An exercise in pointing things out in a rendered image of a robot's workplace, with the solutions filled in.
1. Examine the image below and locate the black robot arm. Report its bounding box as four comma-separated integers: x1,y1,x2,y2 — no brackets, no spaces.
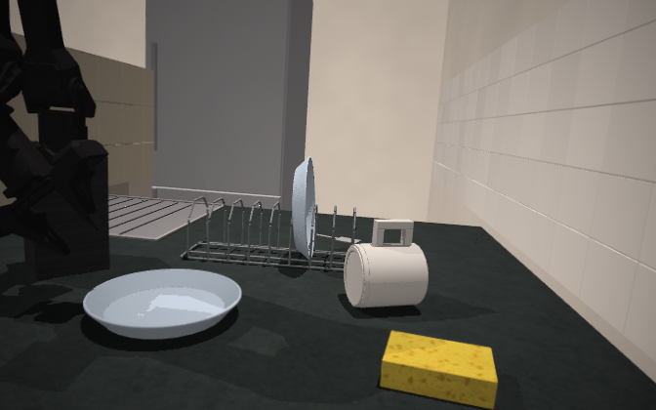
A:
0,0,96,166

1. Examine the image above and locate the grey mug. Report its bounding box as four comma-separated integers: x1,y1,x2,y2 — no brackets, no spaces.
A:
344,220,429,308

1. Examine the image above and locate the yellow sponge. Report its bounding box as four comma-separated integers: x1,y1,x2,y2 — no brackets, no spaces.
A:
380,331,498,409

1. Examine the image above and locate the white round plate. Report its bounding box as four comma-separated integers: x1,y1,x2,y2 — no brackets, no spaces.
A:
292,157,315,259
83,269,242,340

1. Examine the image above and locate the grey metal dish rack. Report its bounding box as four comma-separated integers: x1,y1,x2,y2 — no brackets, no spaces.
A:
181,197,356,271

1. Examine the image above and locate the beige tiled wall panel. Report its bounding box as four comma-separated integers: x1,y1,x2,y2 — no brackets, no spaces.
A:
7,47,154,198

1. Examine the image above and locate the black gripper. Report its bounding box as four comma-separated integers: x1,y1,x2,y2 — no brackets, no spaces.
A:
0,133,108,256

